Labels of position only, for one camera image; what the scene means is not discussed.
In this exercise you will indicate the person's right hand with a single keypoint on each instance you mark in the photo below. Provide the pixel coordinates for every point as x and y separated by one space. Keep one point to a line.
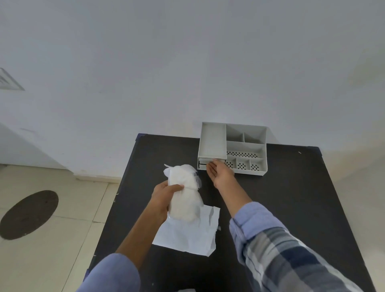
222 177

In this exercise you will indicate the person's left hand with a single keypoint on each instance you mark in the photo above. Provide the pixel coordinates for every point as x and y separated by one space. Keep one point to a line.
161 201

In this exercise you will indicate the bundle of clear plastic gloves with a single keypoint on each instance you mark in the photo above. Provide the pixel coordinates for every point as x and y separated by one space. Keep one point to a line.
186 204

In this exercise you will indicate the grey plastic desk organizer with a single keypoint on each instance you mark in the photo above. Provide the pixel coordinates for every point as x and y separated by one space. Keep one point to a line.
212 140

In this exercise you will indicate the white paper glove packet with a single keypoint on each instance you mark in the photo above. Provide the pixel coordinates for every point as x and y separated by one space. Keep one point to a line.
186 237

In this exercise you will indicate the person's right forearm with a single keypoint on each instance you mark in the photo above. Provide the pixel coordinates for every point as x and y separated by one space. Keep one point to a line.
237 198

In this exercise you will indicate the person's left forearm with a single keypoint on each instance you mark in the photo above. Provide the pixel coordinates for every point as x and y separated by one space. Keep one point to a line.
135 237

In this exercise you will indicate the dark round floor cover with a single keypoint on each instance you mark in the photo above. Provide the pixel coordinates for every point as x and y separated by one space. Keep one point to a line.
28 215

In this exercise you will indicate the white wall vent grille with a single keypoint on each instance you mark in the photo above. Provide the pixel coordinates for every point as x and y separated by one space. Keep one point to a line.
7 82

